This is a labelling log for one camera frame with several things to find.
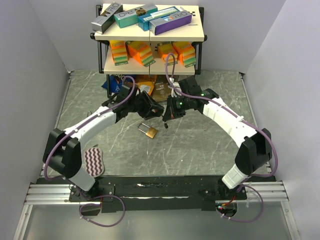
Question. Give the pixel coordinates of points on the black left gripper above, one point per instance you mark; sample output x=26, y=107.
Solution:
x=149, y=105

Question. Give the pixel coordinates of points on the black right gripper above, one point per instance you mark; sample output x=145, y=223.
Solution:
x=171, y=112

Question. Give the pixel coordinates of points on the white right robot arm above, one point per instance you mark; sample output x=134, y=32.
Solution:
x=254, y=144

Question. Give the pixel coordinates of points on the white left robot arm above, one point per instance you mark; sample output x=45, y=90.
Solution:
x=63, y=151

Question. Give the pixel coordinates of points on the brown paper snack bag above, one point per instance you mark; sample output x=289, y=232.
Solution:
x=162, y=89

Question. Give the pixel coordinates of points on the large brass padlock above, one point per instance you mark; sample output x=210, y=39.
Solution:
x=149, y=131

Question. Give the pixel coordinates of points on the orange potato chip bag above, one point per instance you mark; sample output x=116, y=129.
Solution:
x=146, y=82

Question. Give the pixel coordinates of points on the blue Doritos chip bag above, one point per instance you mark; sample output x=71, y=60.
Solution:
x=113, y=83

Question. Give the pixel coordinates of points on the sponge pack centre left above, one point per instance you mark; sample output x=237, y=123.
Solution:
x=141, y=52

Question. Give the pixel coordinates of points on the sponge pack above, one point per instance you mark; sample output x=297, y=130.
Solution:
x=186, y=53
x=141, y=52
x=166, y=49
x=119, y=52

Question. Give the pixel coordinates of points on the sponge pack centre right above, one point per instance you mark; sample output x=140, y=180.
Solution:
x=166, y=49

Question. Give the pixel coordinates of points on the sponge pack far right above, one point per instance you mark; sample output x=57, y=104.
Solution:
x=186, y=53

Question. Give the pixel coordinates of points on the sponge pack far left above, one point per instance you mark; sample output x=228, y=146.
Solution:
x=119, y=52

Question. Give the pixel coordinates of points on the purple striped sponge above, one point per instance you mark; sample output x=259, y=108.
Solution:
x=94, y=164

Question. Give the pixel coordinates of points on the blue teal box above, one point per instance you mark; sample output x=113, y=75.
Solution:
x=143, y=20

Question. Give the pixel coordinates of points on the purple RiO box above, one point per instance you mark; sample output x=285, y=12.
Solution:
x=167, y=23

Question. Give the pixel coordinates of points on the teal RiO box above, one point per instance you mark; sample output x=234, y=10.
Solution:
x=130, y=17

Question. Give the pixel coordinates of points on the silver RiO box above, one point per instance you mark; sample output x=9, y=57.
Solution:
x=106, y=18

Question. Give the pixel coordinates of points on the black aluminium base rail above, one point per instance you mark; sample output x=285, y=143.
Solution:
x=158, y=192

